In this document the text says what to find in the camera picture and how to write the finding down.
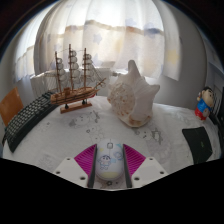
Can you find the large white conch shell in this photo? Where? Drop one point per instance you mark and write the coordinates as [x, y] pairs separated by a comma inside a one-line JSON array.
[[133, 100]]

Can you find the white printed tablecloth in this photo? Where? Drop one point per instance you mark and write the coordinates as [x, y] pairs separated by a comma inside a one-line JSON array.
[[66, 136]]

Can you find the white radiator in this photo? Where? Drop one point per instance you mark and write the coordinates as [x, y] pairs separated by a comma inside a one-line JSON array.
[[41, 81]]

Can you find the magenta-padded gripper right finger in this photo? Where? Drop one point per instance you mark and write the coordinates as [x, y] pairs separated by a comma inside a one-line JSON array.
[[148, 170]]

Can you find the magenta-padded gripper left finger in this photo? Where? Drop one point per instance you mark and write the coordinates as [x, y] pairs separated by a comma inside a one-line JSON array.
[[71, 170]]

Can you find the black mouse pad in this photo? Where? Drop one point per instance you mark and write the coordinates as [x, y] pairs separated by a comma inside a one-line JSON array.
[[198, 145]]

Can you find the orange wooden chair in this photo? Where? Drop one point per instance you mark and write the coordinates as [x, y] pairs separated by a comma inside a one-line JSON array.
[[10, 106]]

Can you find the wooden model sailing ship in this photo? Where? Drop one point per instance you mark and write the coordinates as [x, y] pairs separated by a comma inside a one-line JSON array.
[[73, 95]]

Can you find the white cartoon-print computer mouse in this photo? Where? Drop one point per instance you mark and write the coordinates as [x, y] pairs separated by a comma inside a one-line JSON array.
[[109, 160]]

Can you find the sheer white star-print curtain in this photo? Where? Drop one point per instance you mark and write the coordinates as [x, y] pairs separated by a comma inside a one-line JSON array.
[[110, 36]]

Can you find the black mechanical keyboard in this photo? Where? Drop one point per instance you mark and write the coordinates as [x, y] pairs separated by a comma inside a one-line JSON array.
[[25, 120]]

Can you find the black router with antennas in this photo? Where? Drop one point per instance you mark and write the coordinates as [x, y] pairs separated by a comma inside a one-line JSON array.
[[220, 110]]

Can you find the cartoon boy figurine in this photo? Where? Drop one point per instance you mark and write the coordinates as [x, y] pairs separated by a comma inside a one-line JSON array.
[[204, 106]]

